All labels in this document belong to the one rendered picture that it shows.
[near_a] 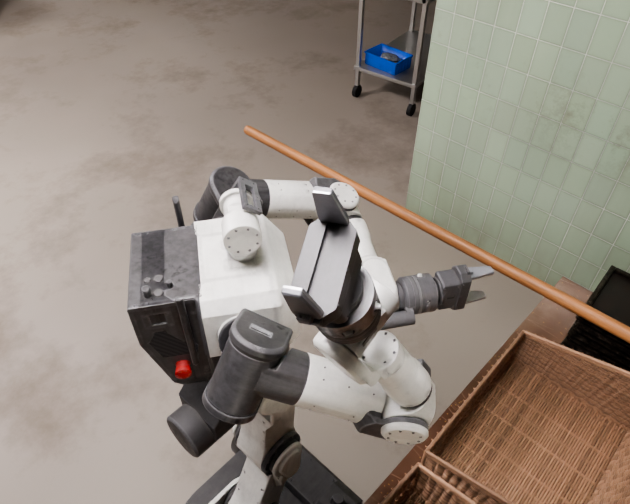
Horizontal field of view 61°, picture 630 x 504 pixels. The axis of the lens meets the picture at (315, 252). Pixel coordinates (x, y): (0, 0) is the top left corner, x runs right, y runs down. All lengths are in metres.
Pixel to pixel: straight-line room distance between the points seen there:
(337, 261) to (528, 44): 2.04
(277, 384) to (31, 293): 2.40
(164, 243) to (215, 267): 0.12
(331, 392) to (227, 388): 0.17
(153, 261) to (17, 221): 2.66
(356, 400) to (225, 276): 0.31
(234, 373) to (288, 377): 0.08
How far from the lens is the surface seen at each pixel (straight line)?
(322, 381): 0.88
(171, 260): 1.01
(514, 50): 2.55
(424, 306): 1.19
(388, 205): 1.42
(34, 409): 2.68
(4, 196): 3.89
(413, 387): 0.85
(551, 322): 2.10
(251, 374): 0.85
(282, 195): 1.21
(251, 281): 0.95
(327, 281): 0.55
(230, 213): 0.92
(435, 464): 1.55
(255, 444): 1.57
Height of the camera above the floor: 2.09
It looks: 44 degrees down
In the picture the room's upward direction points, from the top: straight up
